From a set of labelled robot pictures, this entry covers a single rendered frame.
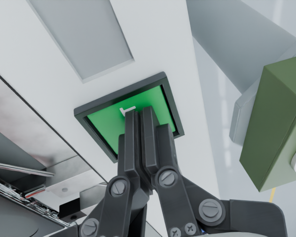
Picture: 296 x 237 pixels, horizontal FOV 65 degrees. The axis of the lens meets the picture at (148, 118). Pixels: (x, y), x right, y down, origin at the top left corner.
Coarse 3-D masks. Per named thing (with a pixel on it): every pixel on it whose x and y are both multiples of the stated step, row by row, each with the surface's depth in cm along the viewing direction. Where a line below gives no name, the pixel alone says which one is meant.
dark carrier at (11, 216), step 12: (0, 204) 28; (12, 204) 29; (0, 216) 30; (12, 216) 31; (24, 216) 32; (36, 216) 32; (0, 228) 32; (12, 228) 33; (24, 228) 34; (36, 228) 35; (48, 228) 36; (60, 228) 37
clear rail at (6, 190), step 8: (0, 184) 26; (8, 184) 27; (0, 192) 26; (8, 192) 27; (16, 192) 28; (16, 200) 28; (24, 200) 29; (32, 200) 30; (32, 208) 30; (40, 208) 31; (48, 208) 32; (48, 216) 33; (56, 216) 34; (64, 224) 36; (72, 224) 37
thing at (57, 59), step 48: (0, 0) 9; (48, 0) 10; (96, 0) 10; (144, 0) 10; (0, 48) 10; (48, 48) 11; (96, 48) 12; (144, 48) 12; (192, 48) 12; (48, 96) 12; (96, 96) 13; (192, 96) 15; (96, 144) 16; (192, 144) 19
